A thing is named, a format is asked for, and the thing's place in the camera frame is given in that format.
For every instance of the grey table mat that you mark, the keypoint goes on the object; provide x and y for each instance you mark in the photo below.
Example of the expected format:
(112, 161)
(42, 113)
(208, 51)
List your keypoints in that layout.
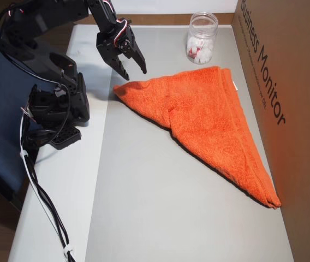
(149, 204)

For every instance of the brown cardboard monitor box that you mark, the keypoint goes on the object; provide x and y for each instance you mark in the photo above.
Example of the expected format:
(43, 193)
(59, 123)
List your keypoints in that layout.
(294, 163)

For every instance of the orange terry towel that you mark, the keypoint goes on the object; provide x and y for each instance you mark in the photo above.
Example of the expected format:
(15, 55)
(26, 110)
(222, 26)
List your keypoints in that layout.
(204, 122)

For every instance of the brown back board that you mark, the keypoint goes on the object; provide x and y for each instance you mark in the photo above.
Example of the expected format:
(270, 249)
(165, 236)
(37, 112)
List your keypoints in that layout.
(157, 19)

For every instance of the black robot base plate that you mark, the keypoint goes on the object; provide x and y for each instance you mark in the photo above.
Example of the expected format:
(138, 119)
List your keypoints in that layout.
(67, 137)

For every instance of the clear plastic jar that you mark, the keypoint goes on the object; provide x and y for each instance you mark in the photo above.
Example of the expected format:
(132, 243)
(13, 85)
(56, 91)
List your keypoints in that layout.
(202, 24)

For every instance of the red white paper card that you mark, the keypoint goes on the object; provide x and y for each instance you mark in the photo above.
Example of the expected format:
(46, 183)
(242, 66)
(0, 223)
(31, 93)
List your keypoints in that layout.
(193, 52)

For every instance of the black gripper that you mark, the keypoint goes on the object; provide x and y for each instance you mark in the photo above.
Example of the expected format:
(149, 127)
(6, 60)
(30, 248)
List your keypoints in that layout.
(111, 53)

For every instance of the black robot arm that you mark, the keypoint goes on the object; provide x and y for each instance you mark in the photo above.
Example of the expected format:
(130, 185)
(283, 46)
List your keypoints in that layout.
(40, 16)

